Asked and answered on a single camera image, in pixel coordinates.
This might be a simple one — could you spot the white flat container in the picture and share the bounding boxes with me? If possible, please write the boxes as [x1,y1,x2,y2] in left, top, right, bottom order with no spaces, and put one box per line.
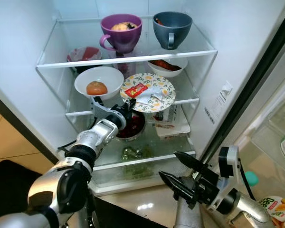
[154,109,191,139]

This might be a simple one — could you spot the clear bottle teal cap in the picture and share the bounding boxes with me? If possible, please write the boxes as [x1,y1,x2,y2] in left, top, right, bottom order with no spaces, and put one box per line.
[243,170,259,187]

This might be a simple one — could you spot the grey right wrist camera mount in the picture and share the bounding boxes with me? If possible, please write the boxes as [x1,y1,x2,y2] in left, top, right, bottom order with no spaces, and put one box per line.
[207,145,242,212]

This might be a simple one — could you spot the grey blue cup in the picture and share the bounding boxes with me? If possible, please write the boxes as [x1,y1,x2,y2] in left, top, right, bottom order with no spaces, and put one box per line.
[152,11,193,50]

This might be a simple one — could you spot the purple cup with food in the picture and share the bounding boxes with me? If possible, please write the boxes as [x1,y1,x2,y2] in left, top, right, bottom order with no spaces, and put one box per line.
[100,13,143,54]

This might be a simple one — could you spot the grey steel fridge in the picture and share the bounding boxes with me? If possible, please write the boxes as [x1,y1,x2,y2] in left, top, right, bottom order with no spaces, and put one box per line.
[0,0,285,228]

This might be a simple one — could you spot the dark pot red contents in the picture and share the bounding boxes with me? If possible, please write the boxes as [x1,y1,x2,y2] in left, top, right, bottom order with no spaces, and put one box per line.
[114,110,147,142]

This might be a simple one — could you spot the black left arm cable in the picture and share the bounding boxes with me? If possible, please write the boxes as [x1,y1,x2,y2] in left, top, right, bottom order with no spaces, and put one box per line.
[57,138,81,155]

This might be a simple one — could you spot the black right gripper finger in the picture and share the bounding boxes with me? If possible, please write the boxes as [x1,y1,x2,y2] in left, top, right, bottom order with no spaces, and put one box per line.
[159,171,202,208]
[174,151,210,175]

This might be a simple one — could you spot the clear plastic wrapper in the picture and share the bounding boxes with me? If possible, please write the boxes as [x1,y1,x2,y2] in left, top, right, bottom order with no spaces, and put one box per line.
[138,87,167,107]

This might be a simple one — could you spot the green vegetables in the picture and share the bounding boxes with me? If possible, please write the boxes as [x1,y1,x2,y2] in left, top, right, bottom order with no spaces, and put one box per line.
[119,146,150,162]

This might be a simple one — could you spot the clear fridge drawer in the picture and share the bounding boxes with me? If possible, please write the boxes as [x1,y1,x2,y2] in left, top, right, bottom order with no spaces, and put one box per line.
[62,138,198,195]

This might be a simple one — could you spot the printed food carton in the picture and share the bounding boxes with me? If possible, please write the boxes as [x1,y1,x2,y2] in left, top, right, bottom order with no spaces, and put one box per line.
[154,105,179,129]

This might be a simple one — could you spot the white bowl red food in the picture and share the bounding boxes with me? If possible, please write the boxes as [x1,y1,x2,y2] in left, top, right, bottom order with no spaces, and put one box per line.
[146,49,189,78]

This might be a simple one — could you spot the silver robot leg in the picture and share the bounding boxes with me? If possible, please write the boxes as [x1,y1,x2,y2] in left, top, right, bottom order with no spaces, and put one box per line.
[173,197,205,228]

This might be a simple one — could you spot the white bowl with fruit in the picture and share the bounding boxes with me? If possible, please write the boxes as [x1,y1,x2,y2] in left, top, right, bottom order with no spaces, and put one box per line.
[74,66,125,100]

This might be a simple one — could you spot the red orange round fruit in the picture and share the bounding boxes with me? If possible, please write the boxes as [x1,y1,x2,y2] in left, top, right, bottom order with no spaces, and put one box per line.
[86,81,108,96]

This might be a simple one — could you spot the white fridge label sticker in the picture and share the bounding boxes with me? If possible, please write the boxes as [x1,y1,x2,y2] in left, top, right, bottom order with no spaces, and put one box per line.
[204,82,234,125]

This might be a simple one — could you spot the glass fridge shelf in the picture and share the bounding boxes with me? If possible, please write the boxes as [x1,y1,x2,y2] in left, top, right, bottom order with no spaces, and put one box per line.
[64,66,200,117]
[37,18,218,69]

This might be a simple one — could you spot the lemon leaf patterned plate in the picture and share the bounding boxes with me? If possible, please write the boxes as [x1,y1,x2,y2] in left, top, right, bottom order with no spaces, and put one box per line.
[120,73,176,114]

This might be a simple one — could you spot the small red packet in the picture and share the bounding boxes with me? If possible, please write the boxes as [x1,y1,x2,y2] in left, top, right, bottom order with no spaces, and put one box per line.
[123,84,149,98]

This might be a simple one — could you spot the red bowl plastic covered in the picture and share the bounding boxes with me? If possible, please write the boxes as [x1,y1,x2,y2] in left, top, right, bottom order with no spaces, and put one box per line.
[66,46,103,72]

